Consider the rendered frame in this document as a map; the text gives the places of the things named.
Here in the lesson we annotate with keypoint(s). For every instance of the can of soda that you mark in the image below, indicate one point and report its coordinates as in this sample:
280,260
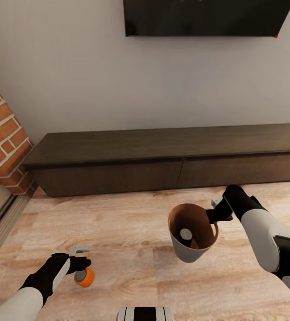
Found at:
84,278
185,237

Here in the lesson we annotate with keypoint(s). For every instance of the cabinet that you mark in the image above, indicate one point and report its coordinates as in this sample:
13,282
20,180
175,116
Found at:
84,163

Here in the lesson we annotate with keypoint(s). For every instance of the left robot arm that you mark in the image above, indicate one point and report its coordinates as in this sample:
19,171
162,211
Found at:
27,302

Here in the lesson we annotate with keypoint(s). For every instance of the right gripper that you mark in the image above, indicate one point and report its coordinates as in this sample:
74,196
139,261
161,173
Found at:
217,214

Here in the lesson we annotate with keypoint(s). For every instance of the trash can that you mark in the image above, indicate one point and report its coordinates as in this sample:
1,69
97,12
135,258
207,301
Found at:
195,218

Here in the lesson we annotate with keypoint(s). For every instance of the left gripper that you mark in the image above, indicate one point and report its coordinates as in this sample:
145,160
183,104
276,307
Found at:
80,264

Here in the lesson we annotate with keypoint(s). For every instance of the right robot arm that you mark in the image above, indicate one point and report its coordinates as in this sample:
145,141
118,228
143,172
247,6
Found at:
269,238

